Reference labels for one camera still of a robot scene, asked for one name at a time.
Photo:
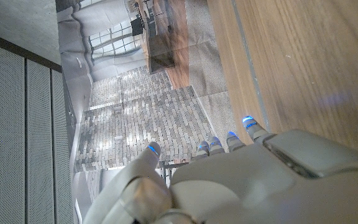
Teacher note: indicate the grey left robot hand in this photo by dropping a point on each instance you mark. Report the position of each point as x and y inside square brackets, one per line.
[259, 186]

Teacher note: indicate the printed office backdrop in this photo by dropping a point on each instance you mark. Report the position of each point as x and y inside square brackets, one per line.
[148, 109]

